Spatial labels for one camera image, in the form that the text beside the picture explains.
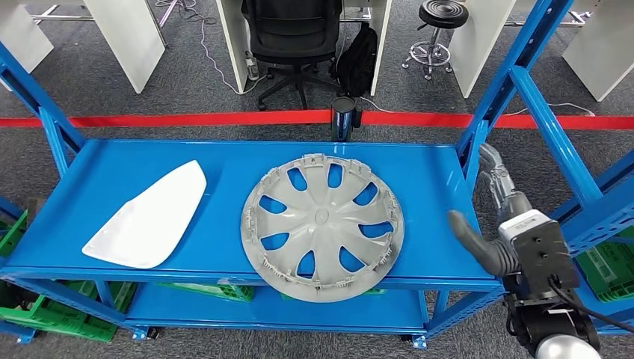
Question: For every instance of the silver plastic wheel hubcap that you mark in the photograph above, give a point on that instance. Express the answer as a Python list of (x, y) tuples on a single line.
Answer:
[(322, 218)]

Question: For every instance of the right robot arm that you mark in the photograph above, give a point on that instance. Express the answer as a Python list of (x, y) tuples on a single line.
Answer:
[(564, 347)]

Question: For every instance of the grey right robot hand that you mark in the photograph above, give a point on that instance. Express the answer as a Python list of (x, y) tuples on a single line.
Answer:
[(478, 248)]

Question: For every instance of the white plastic trim panel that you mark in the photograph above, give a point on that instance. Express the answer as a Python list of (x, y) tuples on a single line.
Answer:
[(153, 218)]

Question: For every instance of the black backpack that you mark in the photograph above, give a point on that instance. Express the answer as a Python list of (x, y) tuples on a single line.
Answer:
[(359, 59)]

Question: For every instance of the dark stanchion post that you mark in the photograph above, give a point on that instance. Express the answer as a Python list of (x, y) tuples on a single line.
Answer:
[(343, 119)]

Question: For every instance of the black office chair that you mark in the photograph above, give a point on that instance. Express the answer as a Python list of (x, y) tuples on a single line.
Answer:
[(292, 29)]

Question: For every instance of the red barrier belt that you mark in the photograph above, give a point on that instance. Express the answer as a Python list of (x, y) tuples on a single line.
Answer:
[(198, 119)]

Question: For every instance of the black round stool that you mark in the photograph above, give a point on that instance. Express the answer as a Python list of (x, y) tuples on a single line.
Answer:
[(443, 12)]

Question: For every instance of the white power strip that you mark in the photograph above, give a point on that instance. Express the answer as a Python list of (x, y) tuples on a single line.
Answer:
[(252, 67)]

